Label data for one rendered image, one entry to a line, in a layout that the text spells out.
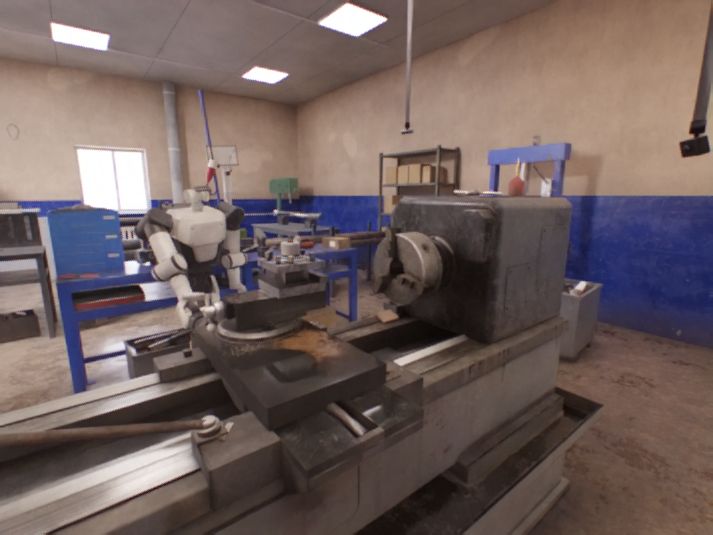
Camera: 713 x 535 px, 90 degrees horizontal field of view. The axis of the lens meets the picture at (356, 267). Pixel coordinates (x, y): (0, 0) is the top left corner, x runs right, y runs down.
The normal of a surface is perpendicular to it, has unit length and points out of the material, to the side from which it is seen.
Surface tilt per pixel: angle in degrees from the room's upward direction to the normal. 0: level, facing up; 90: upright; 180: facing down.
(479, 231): 90
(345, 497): 90
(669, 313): 90
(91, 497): 0
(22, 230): 90
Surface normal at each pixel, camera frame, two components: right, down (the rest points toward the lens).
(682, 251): -0.79, 0.12
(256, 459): 0.61, 0.15
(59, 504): 0.00, -0.98
